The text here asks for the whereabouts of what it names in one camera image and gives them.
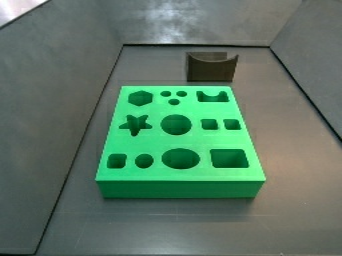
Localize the green shape-sorting board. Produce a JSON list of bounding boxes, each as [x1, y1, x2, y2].
[[95, 86, 266, 198]]

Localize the black curved holder block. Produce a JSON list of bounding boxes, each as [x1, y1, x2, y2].
[[185, 52, 239, 82]]

